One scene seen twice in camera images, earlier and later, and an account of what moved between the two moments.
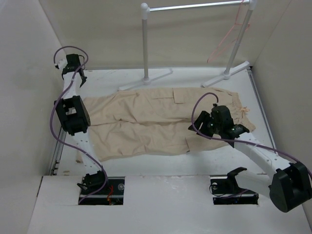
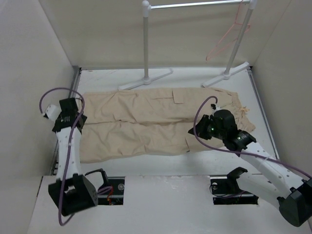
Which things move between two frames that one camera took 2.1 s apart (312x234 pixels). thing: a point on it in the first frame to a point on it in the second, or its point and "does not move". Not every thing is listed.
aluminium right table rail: (250, 73) does not move
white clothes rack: (146, 9) does not move
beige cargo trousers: (138, 123) does not move
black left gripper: (84, 80) to (84, 121)
